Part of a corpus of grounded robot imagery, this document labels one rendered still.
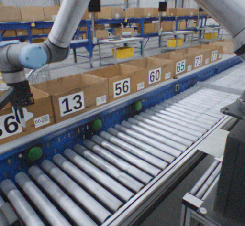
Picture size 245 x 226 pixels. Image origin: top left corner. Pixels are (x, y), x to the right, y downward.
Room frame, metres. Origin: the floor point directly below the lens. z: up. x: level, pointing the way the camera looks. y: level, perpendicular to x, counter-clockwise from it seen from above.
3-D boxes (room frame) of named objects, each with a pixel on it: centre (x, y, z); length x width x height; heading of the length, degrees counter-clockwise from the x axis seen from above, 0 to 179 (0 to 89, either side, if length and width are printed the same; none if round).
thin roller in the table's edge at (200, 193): (0.73, -0.38, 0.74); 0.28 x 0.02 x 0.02; 137
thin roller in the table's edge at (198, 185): (0.75, -0.36, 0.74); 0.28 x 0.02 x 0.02; 137
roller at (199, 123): (1.37, -0.40, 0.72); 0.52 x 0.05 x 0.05; 45
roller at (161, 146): (1.09, -0.13, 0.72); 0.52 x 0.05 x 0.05; 45
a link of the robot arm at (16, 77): (0.89, 0.47, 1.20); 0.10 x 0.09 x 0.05; 45
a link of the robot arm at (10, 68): (0.88, 0.46, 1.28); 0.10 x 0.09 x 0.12; 60
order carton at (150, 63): (1.83, -0.22, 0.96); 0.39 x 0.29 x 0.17; 135
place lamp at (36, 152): (0.86, 0.44, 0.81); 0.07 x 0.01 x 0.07; 135
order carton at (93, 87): (1.28, 0.33, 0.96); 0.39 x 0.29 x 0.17; 135
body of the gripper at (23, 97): (0.89, 0.46, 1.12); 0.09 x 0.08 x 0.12; 135
